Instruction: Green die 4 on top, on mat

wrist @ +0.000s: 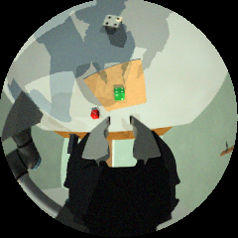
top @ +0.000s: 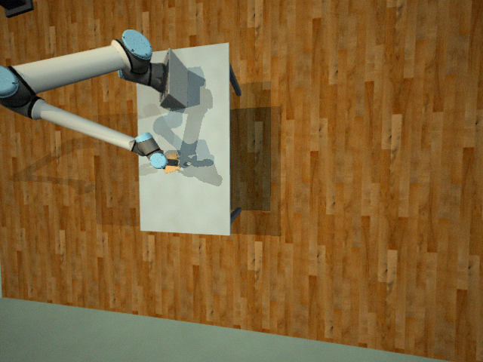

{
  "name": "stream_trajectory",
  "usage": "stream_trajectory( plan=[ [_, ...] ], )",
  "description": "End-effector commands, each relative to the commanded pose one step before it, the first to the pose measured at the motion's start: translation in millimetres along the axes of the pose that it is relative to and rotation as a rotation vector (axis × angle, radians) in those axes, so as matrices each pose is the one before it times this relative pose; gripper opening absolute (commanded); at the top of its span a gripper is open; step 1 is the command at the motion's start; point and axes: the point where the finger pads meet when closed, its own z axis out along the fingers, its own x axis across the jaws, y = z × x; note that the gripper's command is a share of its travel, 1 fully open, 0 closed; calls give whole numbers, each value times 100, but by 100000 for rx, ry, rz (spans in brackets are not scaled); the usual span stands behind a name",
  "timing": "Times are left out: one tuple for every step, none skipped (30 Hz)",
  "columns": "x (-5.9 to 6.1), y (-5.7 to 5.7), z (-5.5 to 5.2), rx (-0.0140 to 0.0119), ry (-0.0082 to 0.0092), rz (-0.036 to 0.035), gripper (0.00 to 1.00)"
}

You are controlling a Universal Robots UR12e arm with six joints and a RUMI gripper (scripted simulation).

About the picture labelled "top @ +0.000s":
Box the tan flat mat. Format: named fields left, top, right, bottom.
left=164, top=153, right=180, bottom=173

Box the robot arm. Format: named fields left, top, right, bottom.
left=0, top=29, right=178, bottom=170

